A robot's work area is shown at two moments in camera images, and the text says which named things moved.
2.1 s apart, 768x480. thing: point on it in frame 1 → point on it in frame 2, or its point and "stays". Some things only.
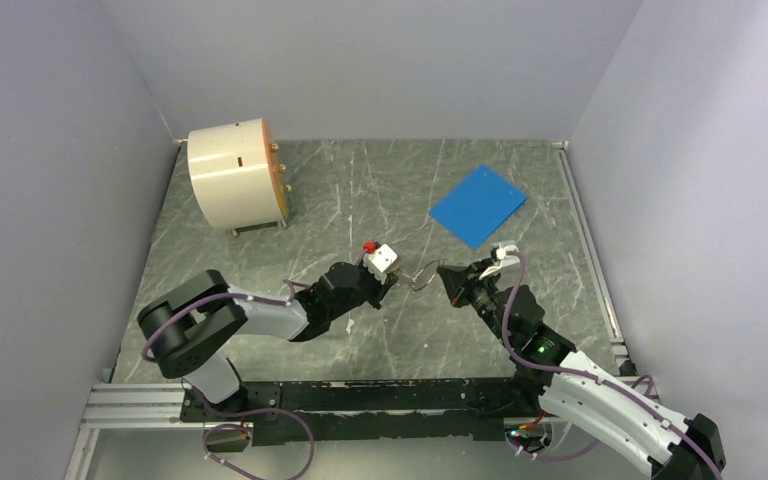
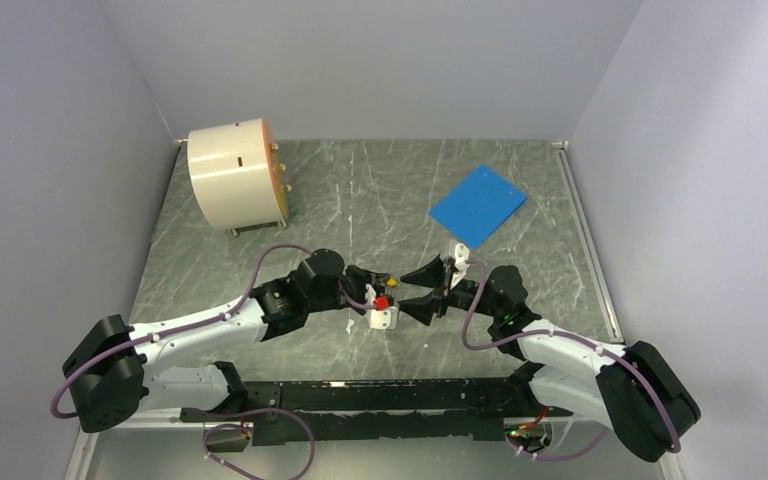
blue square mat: (479, 207) stays
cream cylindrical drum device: (239, 175) stays
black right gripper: (460, 282) → (432, 275)
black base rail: (319, 412) stays
